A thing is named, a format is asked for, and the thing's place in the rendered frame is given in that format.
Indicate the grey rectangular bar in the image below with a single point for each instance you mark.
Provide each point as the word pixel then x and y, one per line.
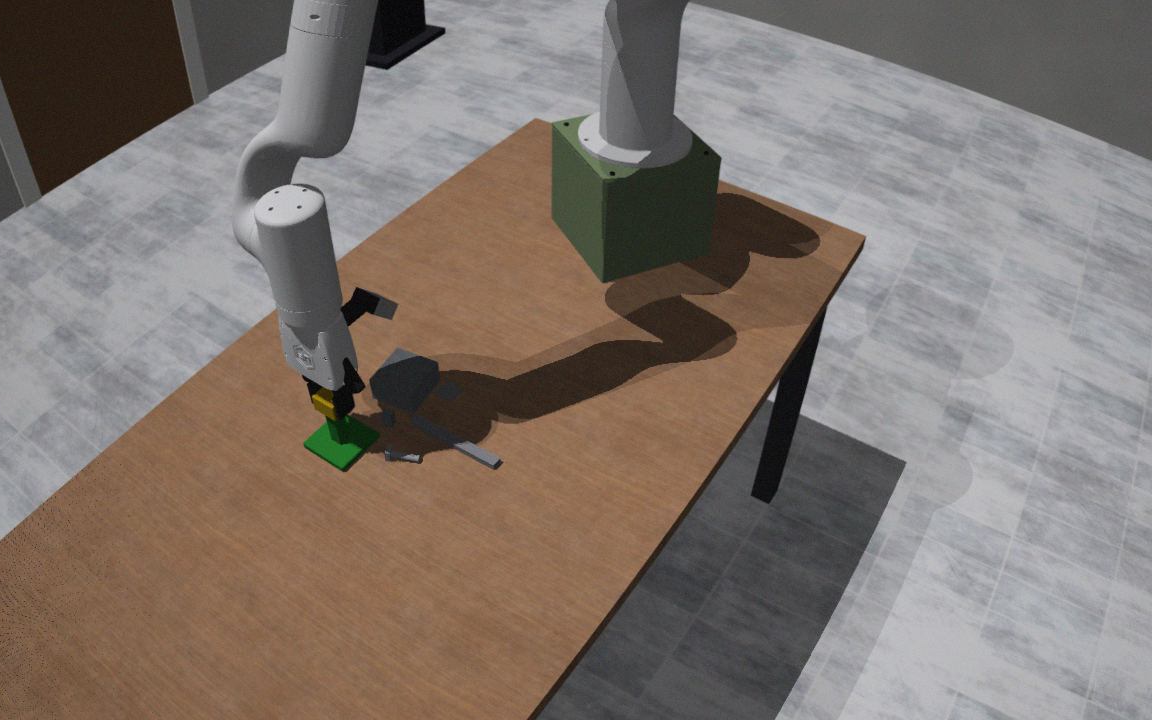
pixel 456 442

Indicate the grey square-head bolt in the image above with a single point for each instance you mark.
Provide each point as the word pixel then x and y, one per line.
pixel 389 453

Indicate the yellow square nut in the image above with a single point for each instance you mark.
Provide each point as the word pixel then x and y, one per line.
pixel 322 403

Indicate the green square peg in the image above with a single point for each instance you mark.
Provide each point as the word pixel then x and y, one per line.
pixel 348 441

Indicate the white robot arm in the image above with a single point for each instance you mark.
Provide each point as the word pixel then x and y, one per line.
pixel 325 60

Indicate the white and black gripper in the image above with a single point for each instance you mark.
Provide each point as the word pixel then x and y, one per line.
pixel 322 354

